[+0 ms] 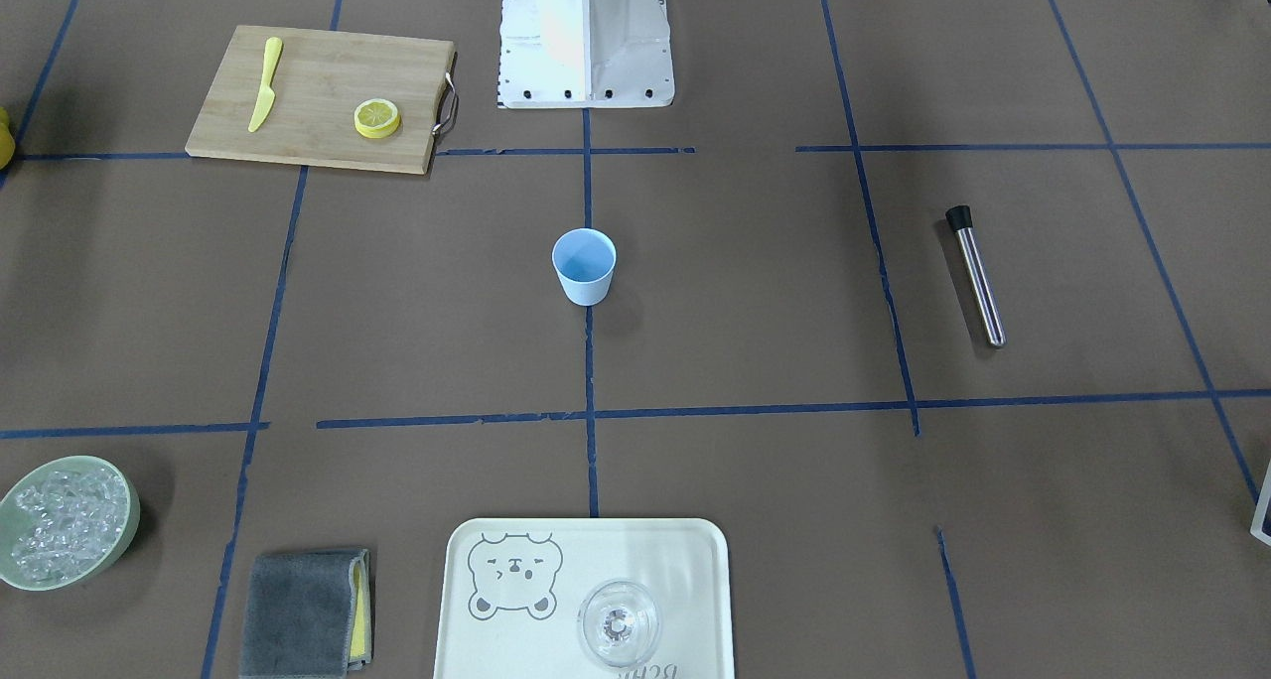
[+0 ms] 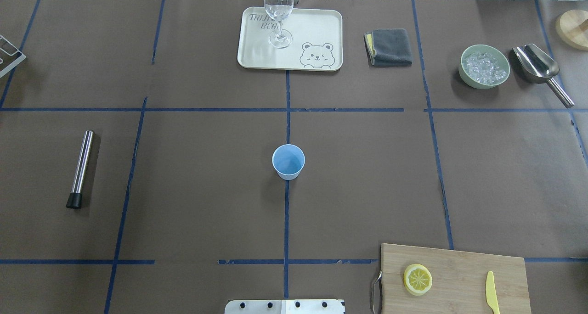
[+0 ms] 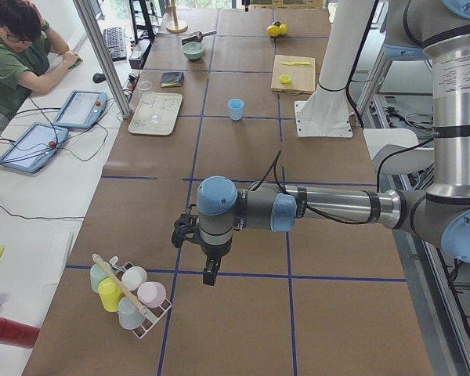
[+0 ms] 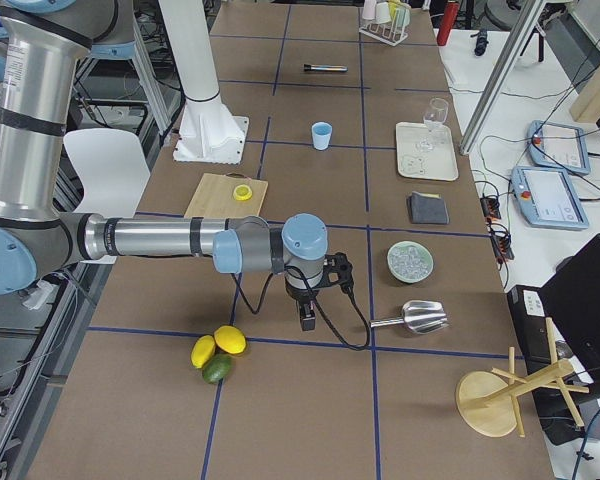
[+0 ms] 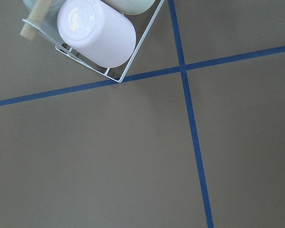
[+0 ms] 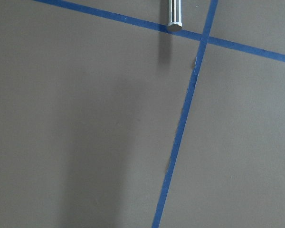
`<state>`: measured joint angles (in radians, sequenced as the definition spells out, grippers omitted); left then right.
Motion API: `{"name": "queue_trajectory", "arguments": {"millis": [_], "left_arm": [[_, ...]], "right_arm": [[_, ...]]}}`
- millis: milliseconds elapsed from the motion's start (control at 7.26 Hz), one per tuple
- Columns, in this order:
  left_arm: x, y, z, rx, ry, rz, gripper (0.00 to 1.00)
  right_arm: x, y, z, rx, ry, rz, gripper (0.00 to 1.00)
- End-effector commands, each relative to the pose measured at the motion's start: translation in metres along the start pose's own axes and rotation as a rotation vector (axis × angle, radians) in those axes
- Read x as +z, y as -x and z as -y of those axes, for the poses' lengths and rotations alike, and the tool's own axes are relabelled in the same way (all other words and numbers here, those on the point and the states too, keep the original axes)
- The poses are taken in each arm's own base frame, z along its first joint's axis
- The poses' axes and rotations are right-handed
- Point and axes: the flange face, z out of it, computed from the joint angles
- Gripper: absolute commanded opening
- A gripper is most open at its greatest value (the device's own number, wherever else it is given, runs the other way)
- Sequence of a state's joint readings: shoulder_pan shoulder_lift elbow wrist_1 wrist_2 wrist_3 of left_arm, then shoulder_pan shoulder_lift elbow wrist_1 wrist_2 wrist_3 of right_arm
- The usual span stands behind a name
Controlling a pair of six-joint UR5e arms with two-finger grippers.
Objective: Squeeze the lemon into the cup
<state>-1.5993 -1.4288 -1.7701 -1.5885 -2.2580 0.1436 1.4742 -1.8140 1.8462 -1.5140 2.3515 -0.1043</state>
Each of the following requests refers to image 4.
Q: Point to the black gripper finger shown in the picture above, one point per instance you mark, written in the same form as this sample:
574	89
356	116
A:
307	316

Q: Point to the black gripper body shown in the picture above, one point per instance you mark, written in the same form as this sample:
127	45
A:
301	298

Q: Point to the light blue cup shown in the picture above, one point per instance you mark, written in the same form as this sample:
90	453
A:
321	133

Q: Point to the steel muddler black tip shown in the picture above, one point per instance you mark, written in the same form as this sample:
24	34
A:
325	69

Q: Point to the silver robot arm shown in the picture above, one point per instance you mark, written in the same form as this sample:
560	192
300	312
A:
46	41

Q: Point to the yellow lemon upper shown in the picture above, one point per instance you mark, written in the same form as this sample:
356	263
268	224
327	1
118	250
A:
230	339

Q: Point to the yellow lemon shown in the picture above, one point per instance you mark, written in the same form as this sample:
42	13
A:
230	339
202	351

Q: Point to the yellow lemon left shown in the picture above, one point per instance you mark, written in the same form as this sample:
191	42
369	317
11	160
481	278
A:
202	351

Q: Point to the lemon slice on board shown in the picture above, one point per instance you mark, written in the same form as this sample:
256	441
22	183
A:
242	192

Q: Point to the wooden cup tree stand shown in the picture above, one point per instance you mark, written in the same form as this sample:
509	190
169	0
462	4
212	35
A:
488	401

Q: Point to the pink cup in rack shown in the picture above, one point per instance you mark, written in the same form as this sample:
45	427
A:
369	10

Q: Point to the white cup in rack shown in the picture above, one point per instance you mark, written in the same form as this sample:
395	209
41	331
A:
382	13

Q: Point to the green cup in rack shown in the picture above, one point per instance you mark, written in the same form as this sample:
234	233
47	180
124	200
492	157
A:
402	18

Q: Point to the yellow cup in rack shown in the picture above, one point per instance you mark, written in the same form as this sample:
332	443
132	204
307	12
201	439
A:
393	7

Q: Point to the green bowl of ice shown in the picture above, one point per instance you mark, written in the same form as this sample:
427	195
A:
409	262

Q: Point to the steel ice scoop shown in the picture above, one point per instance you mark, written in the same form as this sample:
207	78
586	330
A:
418	317

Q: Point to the bamboo cutting board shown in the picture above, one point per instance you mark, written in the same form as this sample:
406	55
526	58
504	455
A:
213	197

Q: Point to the grey folded cloth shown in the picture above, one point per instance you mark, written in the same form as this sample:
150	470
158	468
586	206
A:
426	208

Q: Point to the cream bear tray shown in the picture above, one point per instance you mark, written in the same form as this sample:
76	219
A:
439	163

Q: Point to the clear wine glass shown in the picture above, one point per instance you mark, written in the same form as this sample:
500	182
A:
434	117

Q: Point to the white chair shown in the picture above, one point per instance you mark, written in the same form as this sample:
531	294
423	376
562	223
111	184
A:
111	166

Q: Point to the near blue teach pendant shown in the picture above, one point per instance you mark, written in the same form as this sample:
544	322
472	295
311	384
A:
547	198

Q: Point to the blue teach pendant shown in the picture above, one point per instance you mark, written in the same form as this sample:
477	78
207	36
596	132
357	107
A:
547	198
558	145

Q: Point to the black monitor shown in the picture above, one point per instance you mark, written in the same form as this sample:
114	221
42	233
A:
571	298

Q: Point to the far blue teach pendant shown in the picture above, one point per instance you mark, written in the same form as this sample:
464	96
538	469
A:
558	145

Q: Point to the red bottle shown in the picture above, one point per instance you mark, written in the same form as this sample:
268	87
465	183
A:
447	23

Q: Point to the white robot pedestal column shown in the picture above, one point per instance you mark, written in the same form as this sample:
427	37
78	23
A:
208	132

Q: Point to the white wire cup rack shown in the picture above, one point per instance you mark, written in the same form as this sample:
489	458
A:
385	33

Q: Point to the aluminium frame post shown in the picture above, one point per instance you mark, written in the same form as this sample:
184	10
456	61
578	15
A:
520	32

